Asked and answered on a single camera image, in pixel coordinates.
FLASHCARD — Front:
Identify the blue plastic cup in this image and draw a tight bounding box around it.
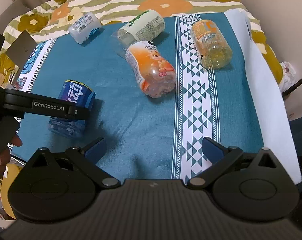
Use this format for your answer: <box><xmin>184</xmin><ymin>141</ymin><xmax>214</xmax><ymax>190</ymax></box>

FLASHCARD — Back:
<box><xmin>48</xmin><ymin>80</ymin><xmax>96</xmax><ymax>139</ymax></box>

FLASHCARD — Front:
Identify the orange cartoon label cup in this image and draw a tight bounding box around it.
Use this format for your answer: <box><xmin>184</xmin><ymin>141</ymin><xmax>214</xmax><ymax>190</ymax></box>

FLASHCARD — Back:
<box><xmin>125</xmin><ymin>41</ymin><xmax>177</xmax><ymax>98</ymax></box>

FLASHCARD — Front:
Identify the yellow orange label cup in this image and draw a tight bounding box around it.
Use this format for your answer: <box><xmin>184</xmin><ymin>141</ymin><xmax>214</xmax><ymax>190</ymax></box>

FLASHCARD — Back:
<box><xmin>190</xmin><ymin>20</ymin><xmax>233</xmax><ymax>69</ymax></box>

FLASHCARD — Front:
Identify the clear cup green label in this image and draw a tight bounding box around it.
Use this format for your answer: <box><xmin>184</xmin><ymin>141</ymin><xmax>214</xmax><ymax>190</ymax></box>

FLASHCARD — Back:
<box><xmin>111</xmin><ymin>9</ymin><xmax>165</xmax><ymax>57</ymax></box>

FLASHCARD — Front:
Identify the person's left hand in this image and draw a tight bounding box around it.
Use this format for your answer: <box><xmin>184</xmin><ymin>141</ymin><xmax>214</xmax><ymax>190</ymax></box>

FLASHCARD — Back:
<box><xmin>0</xmin><ymin>133</ymin><xmax>23</xmax><ymax>179</ymax></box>

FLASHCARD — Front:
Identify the grey open laptop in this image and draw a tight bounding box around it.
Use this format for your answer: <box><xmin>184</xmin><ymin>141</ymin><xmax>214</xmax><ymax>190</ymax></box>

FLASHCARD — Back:
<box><xmin>6</xmin><ymin>30</ymin><xmax>38</xmax><ymax>77</ymax></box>

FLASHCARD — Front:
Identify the teal patterned table cloth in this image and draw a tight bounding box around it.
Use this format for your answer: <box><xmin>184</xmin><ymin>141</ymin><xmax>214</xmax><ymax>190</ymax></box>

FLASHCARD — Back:
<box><xmin>12</xmin><ymin>9</ymin><xmax>301</xmax><ymax>183</ymax></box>

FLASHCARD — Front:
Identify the white plastic bag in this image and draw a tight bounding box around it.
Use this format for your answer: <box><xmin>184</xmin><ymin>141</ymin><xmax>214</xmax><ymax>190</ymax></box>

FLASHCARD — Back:
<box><xmin>279</xmin><ymin>62</ymin><xmax>296</xmax><ymax>93</ymax></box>

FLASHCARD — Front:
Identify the floral striped duvet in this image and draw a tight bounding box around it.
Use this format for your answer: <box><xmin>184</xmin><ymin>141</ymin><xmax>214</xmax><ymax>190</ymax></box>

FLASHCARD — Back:
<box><xmin>0</xmin><ymin>0</ymin><xmax>284</xmax><ymax>88</ymax></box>

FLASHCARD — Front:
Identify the black cable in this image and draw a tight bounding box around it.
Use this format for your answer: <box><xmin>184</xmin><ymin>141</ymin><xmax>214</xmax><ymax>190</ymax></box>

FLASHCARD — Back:
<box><xmin>282</xmin><ymin>71</ymin><xmax>302</xmax><ymax>97</ymax></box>

